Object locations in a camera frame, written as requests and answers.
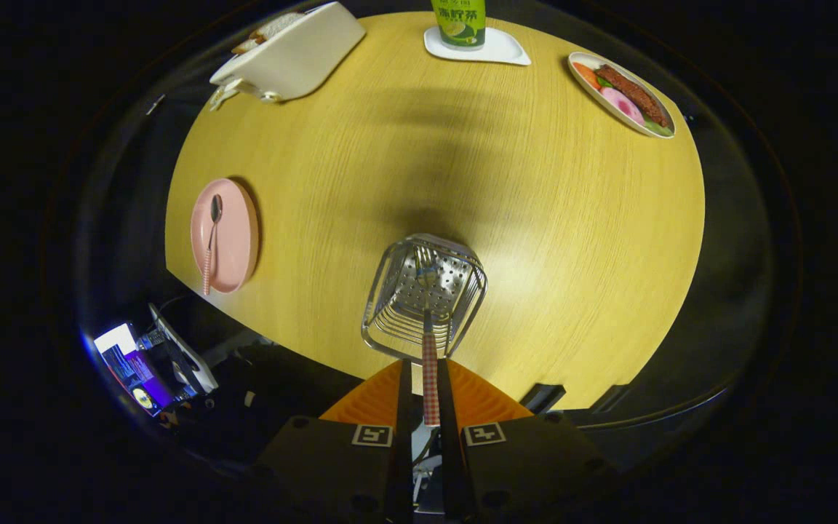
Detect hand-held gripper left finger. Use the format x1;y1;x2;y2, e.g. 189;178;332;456
250;360;415;523

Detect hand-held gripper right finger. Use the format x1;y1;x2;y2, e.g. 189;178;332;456
437;358;618;523

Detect fork with checked handle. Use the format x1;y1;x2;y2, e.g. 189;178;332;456
417;247;442;427

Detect spoon with checked handle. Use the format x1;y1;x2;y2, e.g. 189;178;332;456
202;194;224;295

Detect pink plate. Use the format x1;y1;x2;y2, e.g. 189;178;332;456
190;178;260;294

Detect laptop computer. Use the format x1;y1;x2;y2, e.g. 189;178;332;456
93;302;220;417

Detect oval white food plate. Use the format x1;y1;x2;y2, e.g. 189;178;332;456
568;52;677;139

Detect pink ham slice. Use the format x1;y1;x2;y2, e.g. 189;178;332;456
601;87;645;126

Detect brown meat strip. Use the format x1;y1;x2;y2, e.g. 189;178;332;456
595;64;671;126

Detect white coaster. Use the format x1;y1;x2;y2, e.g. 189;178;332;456
424;26;532;66

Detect white toaster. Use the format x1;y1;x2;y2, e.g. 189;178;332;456
209;1;367;103

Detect green label drink bottle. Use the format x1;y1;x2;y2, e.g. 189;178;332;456
431;0;486;50

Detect black table bracket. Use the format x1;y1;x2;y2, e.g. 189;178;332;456
594;384;631;412
521;384;567;414

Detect metal wire cutlery basket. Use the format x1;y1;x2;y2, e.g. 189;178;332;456
361;233;489;362

